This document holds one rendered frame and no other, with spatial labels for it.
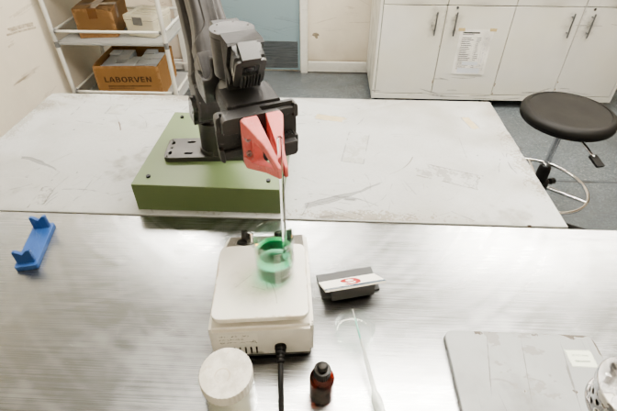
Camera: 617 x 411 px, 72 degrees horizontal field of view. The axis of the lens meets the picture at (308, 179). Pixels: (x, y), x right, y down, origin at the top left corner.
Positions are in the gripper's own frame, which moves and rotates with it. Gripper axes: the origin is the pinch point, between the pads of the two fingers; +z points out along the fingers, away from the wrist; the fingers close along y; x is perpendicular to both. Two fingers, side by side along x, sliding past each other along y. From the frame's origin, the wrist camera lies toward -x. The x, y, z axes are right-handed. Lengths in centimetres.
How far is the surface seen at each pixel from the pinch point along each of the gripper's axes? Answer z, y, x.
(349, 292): 2.2, 8.9, 23.6
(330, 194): -21.3, 16.8, 25.8
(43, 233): -30, -34, 25
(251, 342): 5.8, -6.9, 21.3
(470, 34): -171, 186, 66
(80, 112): -76, -29, 26
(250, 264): -2.6, -4.2, 16.8
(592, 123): -48, 136, 52
